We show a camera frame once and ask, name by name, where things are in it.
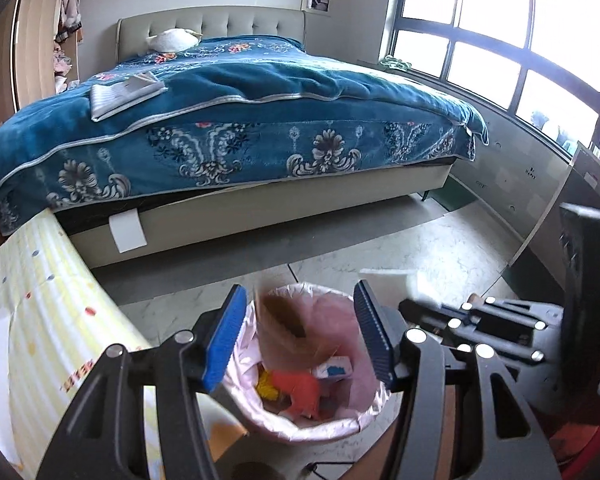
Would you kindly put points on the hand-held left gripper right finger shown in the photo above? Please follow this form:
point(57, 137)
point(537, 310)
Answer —
point(375, 335)

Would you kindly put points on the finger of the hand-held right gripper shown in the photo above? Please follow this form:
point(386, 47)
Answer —
point(480, 337)
point(510, 317)

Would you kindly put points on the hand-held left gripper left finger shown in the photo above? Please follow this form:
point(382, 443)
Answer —
point(225, 340)

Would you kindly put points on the small white box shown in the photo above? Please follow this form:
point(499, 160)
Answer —
point(334, 367)

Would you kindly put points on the white tissue paper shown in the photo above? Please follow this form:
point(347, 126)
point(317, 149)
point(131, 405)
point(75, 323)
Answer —
point(390, 284)

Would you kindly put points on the yellow wrapper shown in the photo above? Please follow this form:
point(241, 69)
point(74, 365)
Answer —
point(266, 385)

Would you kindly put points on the brown paper wrapper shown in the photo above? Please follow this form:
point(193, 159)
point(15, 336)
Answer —
point(290, 320)

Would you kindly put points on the bin with pink bag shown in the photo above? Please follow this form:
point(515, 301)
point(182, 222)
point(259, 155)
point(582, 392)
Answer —
point(350, 400)

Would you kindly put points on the person's right forearm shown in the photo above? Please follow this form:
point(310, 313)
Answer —
point(580, 440)

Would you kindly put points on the beige upholstered bed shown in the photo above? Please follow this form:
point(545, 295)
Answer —
point(230, 210)

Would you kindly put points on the dark green floor mat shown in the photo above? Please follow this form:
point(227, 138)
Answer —
point(455, 196)

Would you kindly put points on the white paper tag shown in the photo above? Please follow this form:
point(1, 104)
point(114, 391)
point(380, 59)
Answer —
point(127, 232)

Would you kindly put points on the yellow striped tablecloth table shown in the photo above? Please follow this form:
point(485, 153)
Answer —
point(45, 280)

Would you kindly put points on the blue floral blanket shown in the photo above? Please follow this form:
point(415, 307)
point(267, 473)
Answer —
point(280, 105)

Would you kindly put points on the folded white cloth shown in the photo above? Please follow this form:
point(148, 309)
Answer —
point(125, 95)

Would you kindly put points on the window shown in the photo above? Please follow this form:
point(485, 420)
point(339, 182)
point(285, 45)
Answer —
point(480, 25)

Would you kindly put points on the green crumpled item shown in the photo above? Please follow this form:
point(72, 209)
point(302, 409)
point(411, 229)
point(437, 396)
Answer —
point(396, 63)

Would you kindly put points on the white pillow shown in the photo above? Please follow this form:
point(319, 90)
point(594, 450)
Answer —
point(172, 40)

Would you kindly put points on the wooden wardrobe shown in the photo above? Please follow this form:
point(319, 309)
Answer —
point(35, 35)

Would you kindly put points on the pink hanging garment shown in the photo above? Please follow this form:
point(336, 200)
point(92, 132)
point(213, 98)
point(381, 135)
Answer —
point(69, 2)

